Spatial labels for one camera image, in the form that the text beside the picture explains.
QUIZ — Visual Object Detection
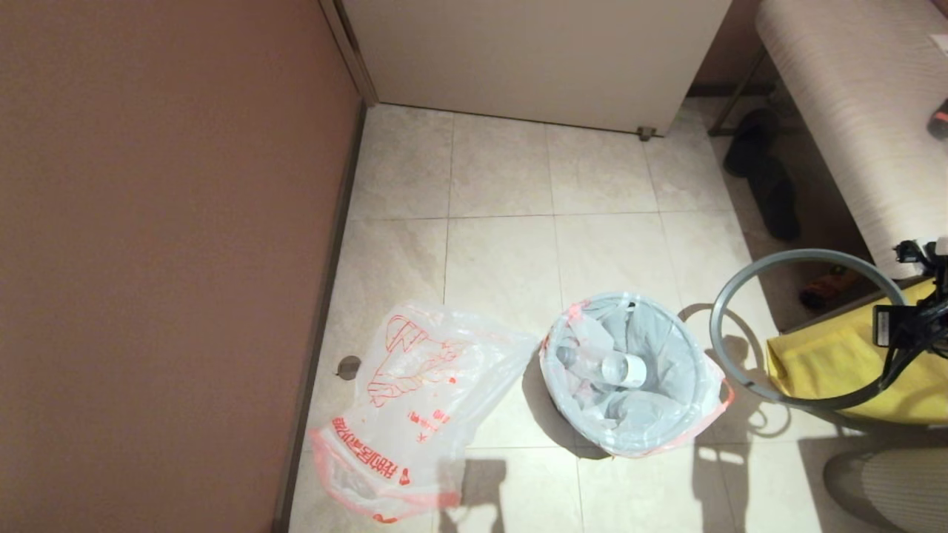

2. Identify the beige woodgrain table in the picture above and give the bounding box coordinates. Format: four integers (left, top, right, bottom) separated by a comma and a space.
755, 0, 948, 281

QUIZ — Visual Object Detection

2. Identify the white red-printed plastic bag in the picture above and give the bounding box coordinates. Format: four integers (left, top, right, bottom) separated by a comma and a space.
307, 300, 538, 524

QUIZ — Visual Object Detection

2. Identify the yellow fabric bag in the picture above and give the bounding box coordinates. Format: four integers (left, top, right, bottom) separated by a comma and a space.
767, 278, 948, 426

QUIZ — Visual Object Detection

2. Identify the clear plastic bottle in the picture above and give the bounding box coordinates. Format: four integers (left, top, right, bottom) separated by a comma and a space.
555, 344, 651, 389

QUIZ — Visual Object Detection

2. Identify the translucent bag with red drawstring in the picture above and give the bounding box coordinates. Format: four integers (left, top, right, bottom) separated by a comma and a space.
539, 291, 735, 458

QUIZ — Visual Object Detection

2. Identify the white cabinet door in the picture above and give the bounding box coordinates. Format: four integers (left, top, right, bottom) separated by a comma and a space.
337, 0, 734, 136

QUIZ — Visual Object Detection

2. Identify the small orange red object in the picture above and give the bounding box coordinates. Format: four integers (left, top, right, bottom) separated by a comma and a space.
800, 261, 864, 312

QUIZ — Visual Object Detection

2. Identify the thin metal table leg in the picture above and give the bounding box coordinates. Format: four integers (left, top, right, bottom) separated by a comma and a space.
709, 46, 767, 138

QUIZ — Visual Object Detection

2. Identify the grey door frame strip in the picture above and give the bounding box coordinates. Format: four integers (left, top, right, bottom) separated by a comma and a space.
318, 0, 380, 107

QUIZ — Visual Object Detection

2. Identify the grey bin retaining ring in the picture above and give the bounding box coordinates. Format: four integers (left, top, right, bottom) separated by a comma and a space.
710, 249, 910, 409

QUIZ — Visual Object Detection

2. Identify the ribbed cream vase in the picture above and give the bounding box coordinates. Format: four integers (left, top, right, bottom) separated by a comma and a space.
822, 448, 948, 533

